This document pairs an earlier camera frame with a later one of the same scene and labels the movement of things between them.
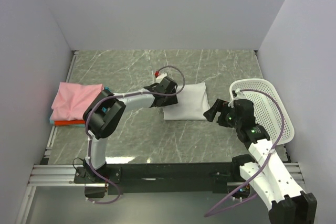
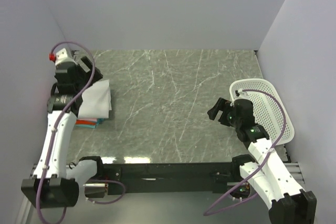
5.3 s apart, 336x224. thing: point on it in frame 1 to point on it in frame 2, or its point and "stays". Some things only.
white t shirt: (192, 103) to (96, 101)
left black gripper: (172, 100) to (87, 75)
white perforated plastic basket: (268, 116) stays
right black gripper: (221, 106) stays
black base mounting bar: (183, 178) stays
